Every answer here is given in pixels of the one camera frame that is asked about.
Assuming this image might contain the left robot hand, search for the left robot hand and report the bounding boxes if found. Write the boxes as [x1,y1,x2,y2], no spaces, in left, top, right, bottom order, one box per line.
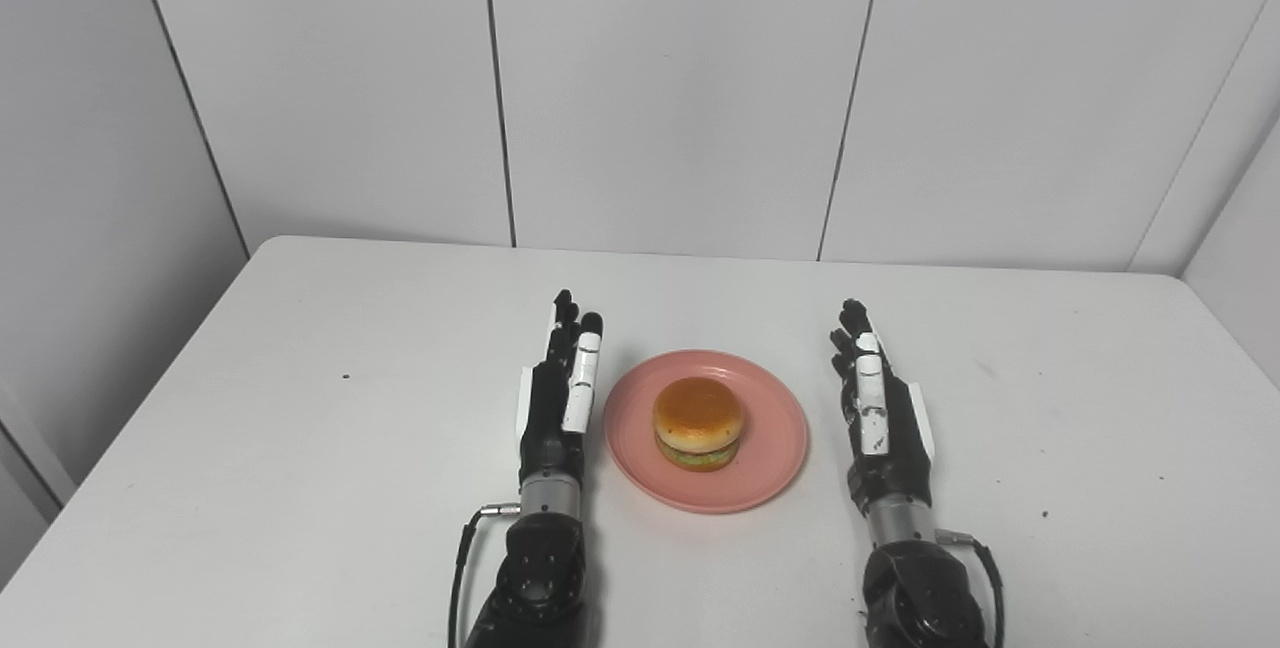
[514,290,605,481]

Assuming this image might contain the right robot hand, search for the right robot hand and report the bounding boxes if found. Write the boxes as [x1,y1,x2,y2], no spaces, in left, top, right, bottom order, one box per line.
[829,299,938,511]

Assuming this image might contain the pink plate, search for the pink plate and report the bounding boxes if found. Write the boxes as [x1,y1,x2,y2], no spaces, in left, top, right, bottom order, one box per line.
[603,349,810,515]

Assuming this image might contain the toy hamburger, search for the toy hamburger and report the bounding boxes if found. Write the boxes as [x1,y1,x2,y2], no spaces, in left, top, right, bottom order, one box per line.
[652,377,746,473]

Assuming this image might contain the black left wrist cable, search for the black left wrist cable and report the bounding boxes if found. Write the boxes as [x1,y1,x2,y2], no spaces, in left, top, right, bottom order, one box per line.
[447,503,523,648]

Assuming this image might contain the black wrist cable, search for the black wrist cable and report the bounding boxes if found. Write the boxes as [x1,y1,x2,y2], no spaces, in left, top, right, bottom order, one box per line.
[447,503,523,648]
[935,529,1005,648]

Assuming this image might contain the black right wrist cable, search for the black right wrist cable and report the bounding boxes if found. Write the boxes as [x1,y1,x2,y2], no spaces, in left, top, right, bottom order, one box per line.
[935,529,1005,648]

